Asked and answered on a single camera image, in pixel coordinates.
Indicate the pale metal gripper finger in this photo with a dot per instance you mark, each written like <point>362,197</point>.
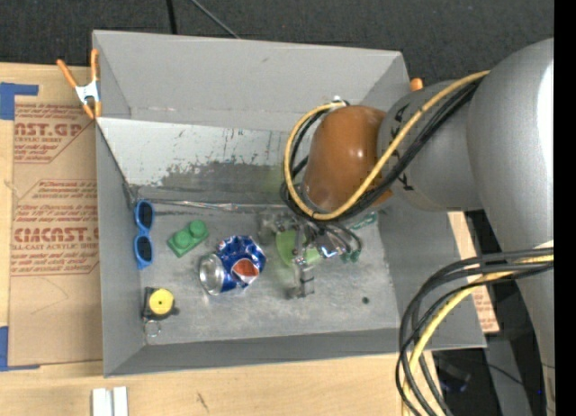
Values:
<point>275,225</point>
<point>305,281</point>

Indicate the light green round object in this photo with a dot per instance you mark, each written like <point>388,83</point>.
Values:
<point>285,245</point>

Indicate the crushed blue drink can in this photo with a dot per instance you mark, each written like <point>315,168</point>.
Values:
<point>234,265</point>

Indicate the grey metal bin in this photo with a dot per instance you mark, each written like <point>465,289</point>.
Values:
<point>252,315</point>

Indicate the green toy brick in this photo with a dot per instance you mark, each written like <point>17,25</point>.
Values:
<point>182,241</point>

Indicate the blue sunglasses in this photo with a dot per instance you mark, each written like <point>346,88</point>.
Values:
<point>144,247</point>

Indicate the brown cardboard board red print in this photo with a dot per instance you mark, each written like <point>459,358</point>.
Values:
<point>54,306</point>

